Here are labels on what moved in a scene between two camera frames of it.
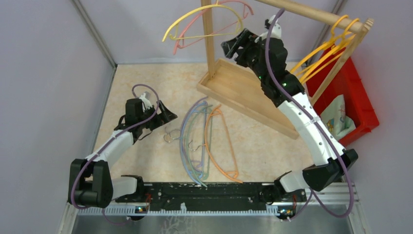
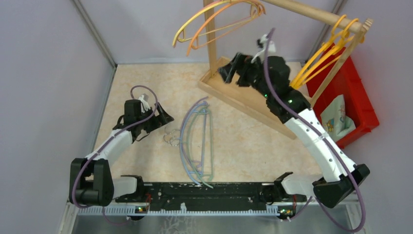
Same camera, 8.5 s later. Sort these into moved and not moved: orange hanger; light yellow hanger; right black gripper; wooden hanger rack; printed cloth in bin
Moved: right black gripper; orange hanger; light yellow hanger
Not moved: wooden hanger rack; printed cloth in bin
